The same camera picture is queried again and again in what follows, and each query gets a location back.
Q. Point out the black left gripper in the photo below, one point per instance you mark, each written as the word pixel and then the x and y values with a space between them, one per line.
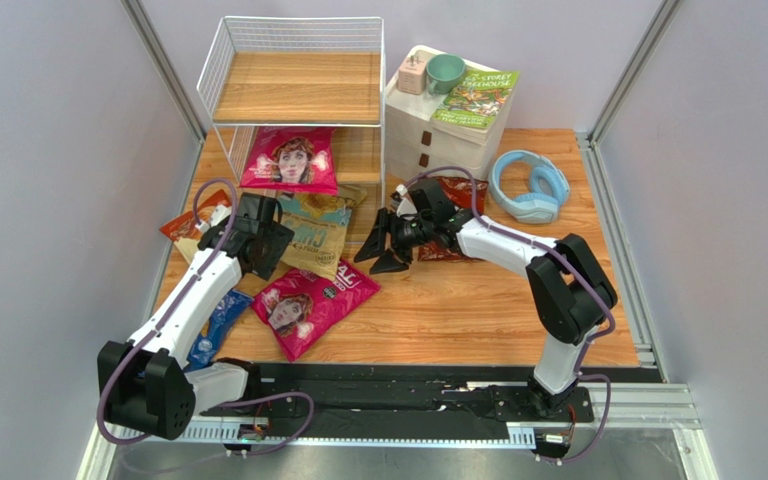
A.
pixel 280 237

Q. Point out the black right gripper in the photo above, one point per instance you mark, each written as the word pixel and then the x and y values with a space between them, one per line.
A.
pixel 402 233

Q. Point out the tan kettle chips bag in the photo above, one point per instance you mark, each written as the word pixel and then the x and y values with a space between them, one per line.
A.
pixel 320 225

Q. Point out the pink real chips bag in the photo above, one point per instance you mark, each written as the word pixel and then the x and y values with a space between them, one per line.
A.
pixel 293 159
pixel 300 307

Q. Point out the red Doritos bag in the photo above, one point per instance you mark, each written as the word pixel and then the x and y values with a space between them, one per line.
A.
pixel 459 191

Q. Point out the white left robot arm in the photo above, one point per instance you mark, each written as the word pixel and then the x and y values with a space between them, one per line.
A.
pixel 144 382

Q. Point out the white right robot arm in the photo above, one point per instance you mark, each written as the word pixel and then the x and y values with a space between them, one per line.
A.
pixel 573 296

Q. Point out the cream orange chips bag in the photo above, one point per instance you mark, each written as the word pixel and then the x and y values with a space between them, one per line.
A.
pixel 182 231

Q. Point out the blue Doritos bag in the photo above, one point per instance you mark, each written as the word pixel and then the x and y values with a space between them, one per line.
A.
pixel 215 331

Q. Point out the white drawer cabinet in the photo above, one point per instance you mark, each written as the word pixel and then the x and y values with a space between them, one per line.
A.
pixel 414 144

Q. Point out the green treehouse book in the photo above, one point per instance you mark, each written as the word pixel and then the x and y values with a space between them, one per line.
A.
pixel 478 100

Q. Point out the light blue headphones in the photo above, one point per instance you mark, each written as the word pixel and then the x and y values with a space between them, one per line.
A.
pixel 548 188

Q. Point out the pink cube adapter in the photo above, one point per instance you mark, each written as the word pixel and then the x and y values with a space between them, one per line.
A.
pixel 411 75

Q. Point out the green mug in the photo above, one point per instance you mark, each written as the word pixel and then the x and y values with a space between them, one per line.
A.
pixel 444 72

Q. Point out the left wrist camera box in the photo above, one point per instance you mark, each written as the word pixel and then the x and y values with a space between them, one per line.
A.
pixel 219 213

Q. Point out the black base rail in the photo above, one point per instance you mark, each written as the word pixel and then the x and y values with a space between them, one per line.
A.
pixel 402 402

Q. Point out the white wire wooden shelf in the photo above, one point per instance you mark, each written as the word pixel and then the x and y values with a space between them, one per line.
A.
pixel 279 71

